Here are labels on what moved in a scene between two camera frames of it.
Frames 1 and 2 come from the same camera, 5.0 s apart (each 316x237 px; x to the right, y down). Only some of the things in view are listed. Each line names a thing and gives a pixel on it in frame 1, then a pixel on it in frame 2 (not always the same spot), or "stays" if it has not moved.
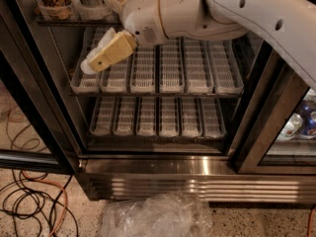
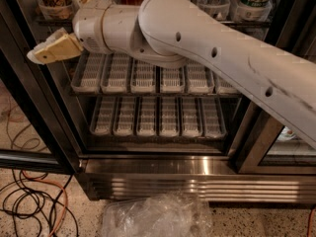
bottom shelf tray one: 103,117 stays
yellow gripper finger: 113,45 -> 60,44
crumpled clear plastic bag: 177,213 stays
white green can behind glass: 290,129 stays
